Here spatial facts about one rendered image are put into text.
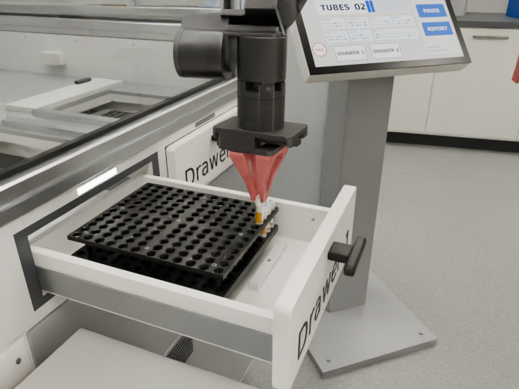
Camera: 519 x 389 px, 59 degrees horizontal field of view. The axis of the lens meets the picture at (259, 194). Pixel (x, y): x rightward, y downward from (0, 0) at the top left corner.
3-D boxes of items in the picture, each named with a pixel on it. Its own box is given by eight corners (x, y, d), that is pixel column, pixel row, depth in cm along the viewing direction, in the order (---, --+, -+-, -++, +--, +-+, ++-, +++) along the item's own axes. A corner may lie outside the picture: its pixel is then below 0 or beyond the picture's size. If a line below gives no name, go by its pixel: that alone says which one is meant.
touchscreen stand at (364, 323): (435, 345, 163) (503, 49, 118) (322, 379, 150) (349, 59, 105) (361, 268, 206) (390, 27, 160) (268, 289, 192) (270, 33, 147)
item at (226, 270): (278, 211, 65) (278, 207, 65) (223, 280, 51) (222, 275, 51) (266, 208, 66) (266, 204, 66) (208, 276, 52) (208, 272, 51)
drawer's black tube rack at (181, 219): (277, 245, 68) (278, 206, 65) (225, 320, 53) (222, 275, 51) (151, 217, 76) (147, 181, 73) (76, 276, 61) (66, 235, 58)
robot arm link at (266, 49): (282, 28, 48) (292, 25, 53) (219, 25, 49) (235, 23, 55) (279, 93, 51) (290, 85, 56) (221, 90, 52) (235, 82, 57)
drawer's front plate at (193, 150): (244, 152, 107) (243, 106, 102) (178, 205, 83) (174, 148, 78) (237, 151, 108) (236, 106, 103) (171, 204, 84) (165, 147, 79)
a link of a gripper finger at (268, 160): (269, 214, 56) (272, 140, 52) (218, 204, 58) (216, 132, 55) (289, 194, 61) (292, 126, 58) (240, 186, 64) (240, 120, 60)
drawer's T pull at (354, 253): (365, 245, 56) (367, 235, 56) (353, 279, 50) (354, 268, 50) (337, 239, 58) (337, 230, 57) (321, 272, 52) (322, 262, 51)
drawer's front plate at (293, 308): (350, 249, 70) (357, 184, 65) (287, 396, 46) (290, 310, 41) (339, 247, 71) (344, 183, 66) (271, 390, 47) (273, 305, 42)
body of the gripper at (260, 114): (290, 153, 52) (293, 87, 49) (211, 141, 55) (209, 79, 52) (307, 138, 57) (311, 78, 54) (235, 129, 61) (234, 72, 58)
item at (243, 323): (337, 244, 69) (340, 208, 66) (276, 367, 47) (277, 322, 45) (119, 198, 83) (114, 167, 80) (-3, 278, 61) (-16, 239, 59)
